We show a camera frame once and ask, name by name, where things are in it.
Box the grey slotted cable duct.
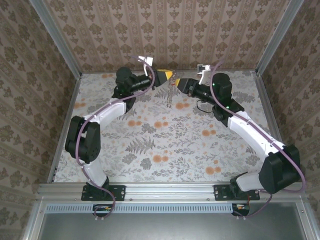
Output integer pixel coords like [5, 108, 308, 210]
[45, 202, 251, 214]

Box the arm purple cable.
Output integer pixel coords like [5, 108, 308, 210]
[209, 61, 308, 220]
[75, 55, 157, 221]

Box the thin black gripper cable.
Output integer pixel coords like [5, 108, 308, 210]
[196, 99, 216, 114]

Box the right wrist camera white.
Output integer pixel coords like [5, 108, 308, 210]
[196, 64, 212, 85]

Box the aluminium side rail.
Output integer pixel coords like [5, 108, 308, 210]
[46, 74, 83, 183]
[251, 70, 296, 182]

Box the brown lace wristlet keyring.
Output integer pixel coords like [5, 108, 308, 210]
[165, 71, 181, 109]

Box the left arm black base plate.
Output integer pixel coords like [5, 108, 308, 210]
[81, 184, 126, 202]

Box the aluminium frame post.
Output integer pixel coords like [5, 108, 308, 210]
[28, 0, 83, 77]
[255, 0, 305, 76]

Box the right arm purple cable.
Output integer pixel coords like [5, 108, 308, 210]
[209, 61, 308, 220]

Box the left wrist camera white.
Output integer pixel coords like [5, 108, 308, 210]
[138, 56, 154, 76]

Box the grey metal panel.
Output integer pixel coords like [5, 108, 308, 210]
[37, 211, 309, 240]

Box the floral table cover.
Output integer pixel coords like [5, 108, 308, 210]
[53, 70, 286, 183]

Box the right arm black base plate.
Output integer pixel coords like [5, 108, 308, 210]
[213, 184, 261, 202]

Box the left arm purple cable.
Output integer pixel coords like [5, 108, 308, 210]
[75, 55, 157, 221]

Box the aluminium mounting rail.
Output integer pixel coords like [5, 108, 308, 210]
[37, 181, 307, 201]

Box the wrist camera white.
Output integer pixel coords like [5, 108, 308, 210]
[138, 56, 154, 76]
[196, 64, 212, 85]

